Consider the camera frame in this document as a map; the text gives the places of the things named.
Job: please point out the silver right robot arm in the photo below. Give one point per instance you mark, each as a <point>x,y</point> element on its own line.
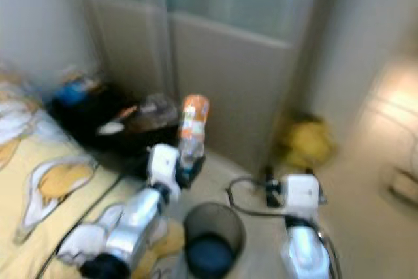
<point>305,253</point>

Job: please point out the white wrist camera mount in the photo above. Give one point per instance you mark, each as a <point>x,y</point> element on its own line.
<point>302,197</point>
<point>163,163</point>

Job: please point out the small white item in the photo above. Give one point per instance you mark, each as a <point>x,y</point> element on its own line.
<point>110,128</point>

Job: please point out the black bag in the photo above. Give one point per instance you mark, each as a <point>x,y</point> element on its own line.
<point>127,145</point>

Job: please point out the orange label plastic bottle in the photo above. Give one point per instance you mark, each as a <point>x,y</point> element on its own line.
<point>194,119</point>

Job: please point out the clear plastic bag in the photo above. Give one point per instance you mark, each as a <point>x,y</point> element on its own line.
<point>157,110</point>

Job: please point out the yellow orange cartoon blanket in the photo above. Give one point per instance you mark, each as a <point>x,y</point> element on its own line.
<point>32,207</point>

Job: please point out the black mesh waste bin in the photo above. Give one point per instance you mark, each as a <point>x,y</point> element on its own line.
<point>213,243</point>

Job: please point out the yellow bag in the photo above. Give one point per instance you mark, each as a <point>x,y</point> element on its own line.
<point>304,142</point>

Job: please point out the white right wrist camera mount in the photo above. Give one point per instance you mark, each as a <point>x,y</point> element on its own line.
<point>302,197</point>

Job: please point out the blue packet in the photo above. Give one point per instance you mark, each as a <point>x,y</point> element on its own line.
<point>75,89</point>

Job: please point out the light slipper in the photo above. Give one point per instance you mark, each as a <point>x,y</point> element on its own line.
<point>405,184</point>

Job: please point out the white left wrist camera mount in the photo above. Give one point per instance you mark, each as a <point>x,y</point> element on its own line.
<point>163,163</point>

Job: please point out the grey door with glass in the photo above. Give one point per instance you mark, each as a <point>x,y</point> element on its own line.
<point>235,73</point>

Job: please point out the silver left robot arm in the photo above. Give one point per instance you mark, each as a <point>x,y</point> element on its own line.
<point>137,223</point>

